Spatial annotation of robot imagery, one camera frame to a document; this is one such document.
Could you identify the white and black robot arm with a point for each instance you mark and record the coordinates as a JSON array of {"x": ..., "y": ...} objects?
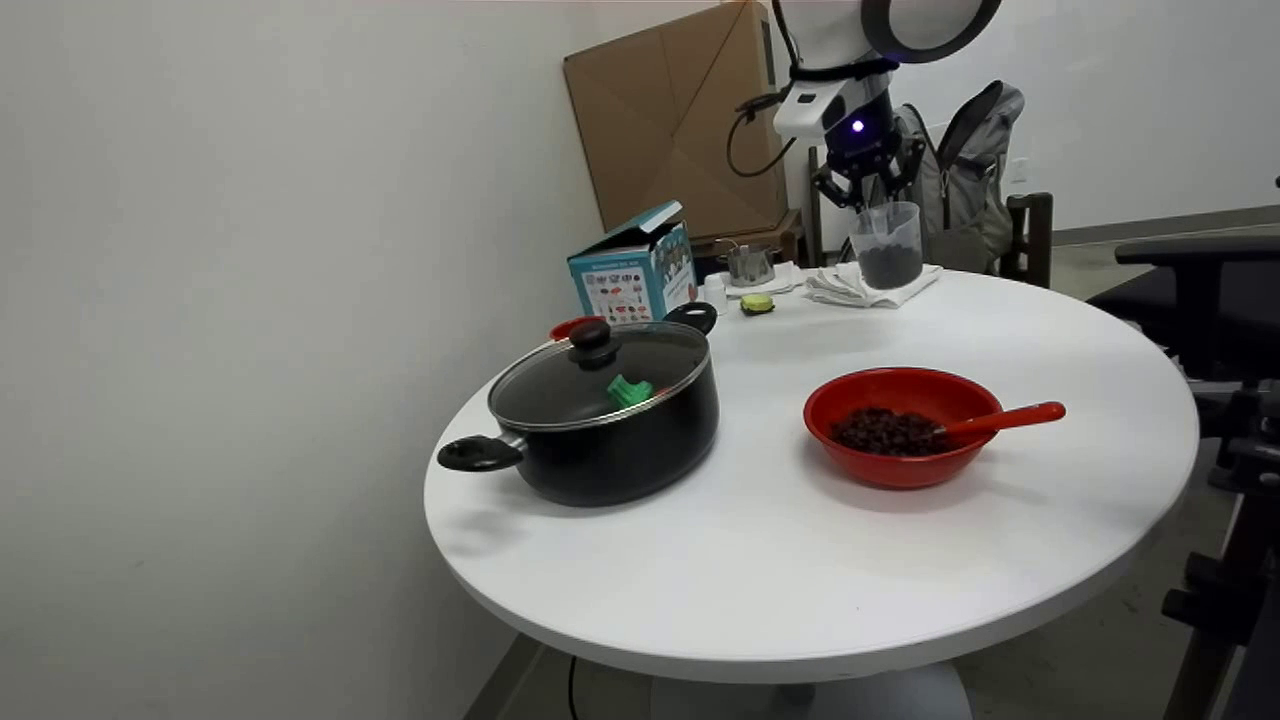
[{"x": 826, "y": 25}]

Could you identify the glass pot lid black knob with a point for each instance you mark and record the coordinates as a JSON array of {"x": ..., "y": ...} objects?
[{"x": 562, "y": 385}]

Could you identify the small green piece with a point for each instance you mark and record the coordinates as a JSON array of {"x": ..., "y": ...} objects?
[{"x": 628, "y": 395}]

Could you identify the red plastic bowl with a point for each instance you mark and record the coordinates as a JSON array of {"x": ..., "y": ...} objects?
[{"x": 893, "y": 471}]

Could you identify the clear plastic measuring jug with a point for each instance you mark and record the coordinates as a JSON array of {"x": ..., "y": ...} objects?
[{"x": 887, "y": 220}]

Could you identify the small steel pot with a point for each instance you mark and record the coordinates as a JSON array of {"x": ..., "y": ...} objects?
[{"x": 748, "y": 267}]

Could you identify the grey backpack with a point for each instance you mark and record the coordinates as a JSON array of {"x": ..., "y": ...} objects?
[{"x": 983, "y": 172}]

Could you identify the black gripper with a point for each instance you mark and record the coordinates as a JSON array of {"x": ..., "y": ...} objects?
[{"x": 865, "y": 145}]

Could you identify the blue printed carton box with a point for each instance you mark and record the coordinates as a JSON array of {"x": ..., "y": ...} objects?
[{"x": 627, "y": 287}]

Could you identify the dark brown beans pile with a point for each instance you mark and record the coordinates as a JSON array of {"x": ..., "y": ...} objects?
[
  {"x": 887, "y": 430},
  {"x": 889, "y": 267}
]

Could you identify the large brown cardboard box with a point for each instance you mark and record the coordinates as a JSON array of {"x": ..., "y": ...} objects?
[{"x": 665, "y": 120}]

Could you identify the black cooking pot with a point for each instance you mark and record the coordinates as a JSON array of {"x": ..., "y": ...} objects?
[{"x": 627, "y": 444}]

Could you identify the yellow sponge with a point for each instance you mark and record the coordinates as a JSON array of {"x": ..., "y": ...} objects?
[{"x": 756, "y": 307}]

